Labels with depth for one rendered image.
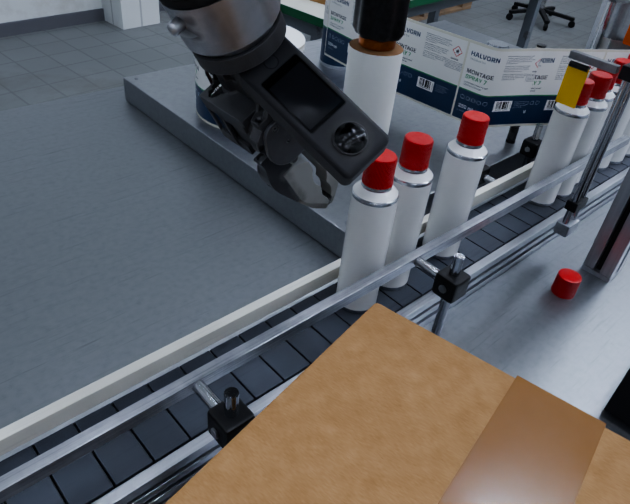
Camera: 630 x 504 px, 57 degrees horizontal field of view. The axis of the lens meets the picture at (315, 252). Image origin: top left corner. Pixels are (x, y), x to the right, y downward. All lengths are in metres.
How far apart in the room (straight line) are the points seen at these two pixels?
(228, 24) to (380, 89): 0.59
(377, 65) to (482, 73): 0.23
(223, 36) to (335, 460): 0.27
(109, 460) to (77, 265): 0.36
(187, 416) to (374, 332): 0.30
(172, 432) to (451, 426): 0.34
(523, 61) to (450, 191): 0.42
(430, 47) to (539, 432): 0.92
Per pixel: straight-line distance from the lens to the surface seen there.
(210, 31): 0.41
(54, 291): 0.84
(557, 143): 0.97
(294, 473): 0.29
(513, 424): 0.33
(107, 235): 0.92
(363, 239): 0.64
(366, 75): 0.97
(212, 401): 0.51
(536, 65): 1.16
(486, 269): 0.86
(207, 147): 1.08
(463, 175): 0.76
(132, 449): 0.59
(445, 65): 1.15
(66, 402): 0.59
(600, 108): 1.01
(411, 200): 0.68
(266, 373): 0.64
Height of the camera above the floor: 1.37
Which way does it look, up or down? 37 degrees down
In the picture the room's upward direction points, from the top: 7 degrees clockwise
